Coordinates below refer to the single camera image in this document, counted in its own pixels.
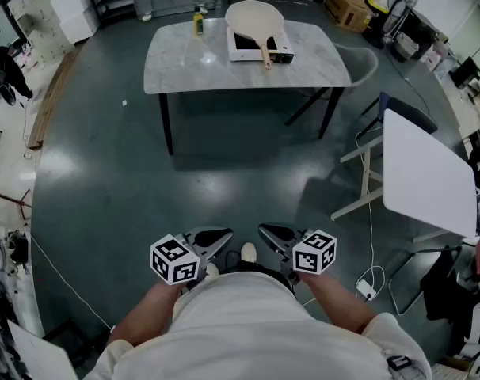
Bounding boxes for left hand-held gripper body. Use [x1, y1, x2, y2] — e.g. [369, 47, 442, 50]
[150, 230, 211, 291]

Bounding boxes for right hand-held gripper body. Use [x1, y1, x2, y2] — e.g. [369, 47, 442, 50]
[280, 230, 338, 287]

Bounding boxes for white induction cooktop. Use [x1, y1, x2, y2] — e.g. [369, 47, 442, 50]
[227, 25, 295, 65]

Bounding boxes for cream frying pan wooden handle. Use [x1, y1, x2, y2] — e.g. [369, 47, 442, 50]
[224, 0, 285, 70]

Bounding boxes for person's right forearm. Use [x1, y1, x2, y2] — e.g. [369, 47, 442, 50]
[298, 271, 379, 336]

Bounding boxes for person's left forearm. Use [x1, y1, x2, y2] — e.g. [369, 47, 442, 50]
[108, 279, 186, 348]

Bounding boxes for person's black trousers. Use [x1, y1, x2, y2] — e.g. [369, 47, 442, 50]
[223, 250, 297, 293]

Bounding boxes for white power strip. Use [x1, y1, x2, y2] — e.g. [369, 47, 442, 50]
[356, 278, 378, 302]

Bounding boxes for person's white shirt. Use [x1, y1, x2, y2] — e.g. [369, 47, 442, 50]
[83, 271, 433, 380]

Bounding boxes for white folding table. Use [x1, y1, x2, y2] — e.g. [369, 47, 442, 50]
[330, 108, 479, 239]

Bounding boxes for dark blue chair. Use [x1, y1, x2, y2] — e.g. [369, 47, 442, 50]
[360, 91, 439, 142]

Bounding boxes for white board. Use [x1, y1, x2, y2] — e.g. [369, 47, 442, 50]
[6, 318, 79, 380]

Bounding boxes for grey marble table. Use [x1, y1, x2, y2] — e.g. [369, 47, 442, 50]
[143, 17, 352, 156]

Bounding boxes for grey shell chair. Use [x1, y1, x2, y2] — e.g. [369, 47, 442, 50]
[301, 43, 379, 99]

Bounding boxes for long wooden plank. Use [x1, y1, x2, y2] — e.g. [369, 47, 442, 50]
[26, 48, 82, 150]

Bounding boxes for yellow oil bottle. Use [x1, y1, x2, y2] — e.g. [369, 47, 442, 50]
[192, 6, 205, 37]

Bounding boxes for white bucket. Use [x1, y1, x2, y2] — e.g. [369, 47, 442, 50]
[393, 31, 420, 62]

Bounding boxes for black monitor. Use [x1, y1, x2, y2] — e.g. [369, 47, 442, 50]
[449, 55, 480, 91]

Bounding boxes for brown cardboard box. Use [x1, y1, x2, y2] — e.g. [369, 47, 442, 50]
[323, 0, 379, 35]

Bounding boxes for white cabinet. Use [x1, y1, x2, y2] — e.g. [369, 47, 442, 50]
[49, 0, 101, 46]

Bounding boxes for white power strip cable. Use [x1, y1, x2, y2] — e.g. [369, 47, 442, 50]
[354, 127, 387, 292]

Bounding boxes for long white floor cable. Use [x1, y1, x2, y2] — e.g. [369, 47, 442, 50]
[29, 234, 115, 331]

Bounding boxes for black metal frame chair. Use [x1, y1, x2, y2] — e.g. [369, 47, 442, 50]
[387, 245, 463, 317]

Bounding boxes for black shoulder strap device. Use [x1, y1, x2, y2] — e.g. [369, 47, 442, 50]
[386, 354, 413, 372]

